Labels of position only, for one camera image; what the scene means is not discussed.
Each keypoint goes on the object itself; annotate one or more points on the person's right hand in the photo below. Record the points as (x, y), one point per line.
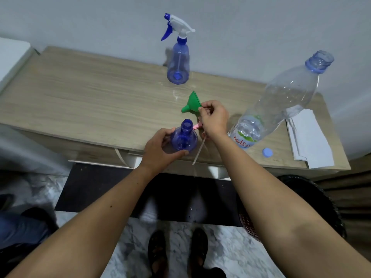
(216, 118)

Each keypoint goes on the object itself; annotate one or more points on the person's left hand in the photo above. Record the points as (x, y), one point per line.
(152, 153)

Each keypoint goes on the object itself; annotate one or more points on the person's left thumb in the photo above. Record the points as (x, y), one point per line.
(176, 154)

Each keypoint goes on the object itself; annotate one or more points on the person's right thumb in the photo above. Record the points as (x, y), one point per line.
(203, 116)

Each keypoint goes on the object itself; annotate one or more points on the blue plastic bottle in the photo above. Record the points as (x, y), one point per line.
(185, 139)

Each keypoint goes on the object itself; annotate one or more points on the green plastic funnel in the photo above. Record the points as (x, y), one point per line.
(192, 102)

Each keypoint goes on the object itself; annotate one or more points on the person's left forearm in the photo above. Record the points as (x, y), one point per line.
(95, 228)

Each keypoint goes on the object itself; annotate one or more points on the person's right forearm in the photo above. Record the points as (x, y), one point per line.
(278, 217)

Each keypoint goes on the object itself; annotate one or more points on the pink sprayer head with tube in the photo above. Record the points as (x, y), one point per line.
(198, 152)

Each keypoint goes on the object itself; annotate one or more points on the blue spray bottle white trigger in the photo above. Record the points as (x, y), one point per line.
(178, 63)

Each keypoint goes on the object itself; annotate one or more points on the blue bottle cap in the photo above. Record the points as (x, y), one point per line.
(267, 152)

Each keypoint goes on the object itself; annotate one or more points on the large clear water bottle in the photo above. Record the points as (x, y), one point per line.
(285, 95)

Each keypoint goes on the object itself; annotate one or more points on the person's left black sandal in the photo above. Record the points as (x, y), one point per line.
(157, 251)

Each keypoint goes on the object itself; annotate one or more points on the person's black sandal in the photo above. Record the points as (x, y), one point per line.
(157, 251)
(198, 251)

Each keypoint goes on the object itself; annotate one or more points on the person's right black sandal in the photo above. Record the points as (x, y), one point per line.
(198, 251)

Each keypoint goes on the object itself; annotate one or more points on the light wooden desk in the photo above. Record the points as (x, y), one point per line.
(87, 95)

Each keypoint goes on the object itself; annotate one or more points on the white folded paper tissues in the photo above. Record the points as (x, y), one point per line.
(310, 138)

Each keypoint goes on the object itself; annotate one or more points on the black woven basket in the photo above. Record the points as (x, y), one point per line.
(316, 196)

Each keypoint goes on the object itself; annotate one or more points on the grey plastic cover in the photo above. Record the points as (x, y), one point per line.
(26, 153)

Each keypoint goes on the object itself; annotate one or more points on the brown wooden furniture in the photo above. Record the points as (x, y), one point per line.
(353, 193)

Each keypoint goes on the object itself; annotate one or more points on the white cabinet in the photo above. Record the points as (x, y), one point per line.
(11, 60)

